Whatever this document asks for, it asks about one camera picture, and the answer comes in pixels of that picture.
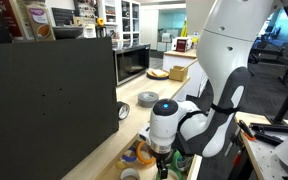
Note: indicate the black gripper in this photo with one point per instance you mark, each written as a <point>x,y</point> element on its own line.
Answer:
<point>163,158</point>

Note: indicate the orange masking tape roll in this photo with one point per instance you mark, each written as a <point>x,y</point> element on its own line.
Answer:
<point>140,155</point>

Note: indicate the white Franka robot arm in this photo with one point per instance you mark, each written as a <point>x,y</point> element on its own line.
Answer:
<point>227,50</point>

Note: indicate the green tape roll white core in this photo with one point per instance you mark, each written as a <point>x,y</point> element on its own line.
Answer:
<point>184,160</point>

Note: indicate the white-fronted wooden drawer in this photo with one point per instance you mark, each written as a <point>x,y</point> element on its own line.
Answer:
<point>194,170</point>

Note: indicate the yellow and black tape roll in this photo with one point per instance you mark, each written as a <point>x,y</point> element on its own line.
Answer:
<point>129,173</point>

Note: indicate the blue tape roll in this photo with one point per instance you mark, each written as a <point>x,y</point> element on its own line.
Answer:
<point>129,156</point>

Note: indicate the small black tape roll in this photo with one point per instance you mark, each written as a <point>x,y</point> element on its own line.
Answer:
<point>123,110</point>

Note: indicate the plate with bread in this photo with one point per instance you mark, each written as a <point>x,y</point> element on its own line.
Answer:
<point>157,73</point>

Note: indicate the small wooden box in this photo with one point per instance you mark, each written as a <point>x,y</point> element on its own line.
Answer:
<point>178,74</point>

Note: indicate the perforated metal robot table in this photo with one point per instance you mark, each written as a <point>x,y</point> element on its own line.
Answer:
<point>267,160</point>

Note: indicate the silver microwave oven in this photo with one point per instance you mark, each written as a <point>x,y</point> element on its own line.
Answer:
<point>130,63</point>

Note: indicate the black clamp bars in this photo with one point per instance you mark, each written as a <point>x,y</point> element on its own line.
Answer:
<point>272,131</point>

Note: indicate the red box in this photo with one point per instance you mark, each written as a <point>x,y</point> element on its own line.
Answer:
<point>183,44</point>

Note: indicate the black metal tool chest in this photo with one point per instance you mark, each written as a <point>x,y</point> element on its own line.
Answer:
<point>47,106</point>

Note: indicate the yellow wet floor sign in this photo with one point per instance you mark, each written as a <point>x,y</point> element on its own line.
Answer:
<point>184,28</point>

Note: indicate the white glass-door cabinet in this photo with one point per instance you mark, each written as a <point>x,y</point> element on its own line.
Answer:
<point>120,20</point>

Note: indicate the black bowl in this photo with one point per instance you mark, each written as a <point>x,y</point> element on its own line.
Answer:
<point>67,32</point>

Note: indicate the tea box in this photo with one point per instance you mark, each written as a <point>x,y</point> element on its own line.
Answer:
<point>40,21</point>

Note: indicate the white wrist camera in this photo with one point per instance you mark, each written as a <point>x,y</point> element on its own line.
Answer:
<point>144,135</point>

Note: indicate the grey duct tape roll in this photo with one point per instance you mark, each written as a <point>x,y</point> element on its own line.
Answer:
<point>148,99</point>

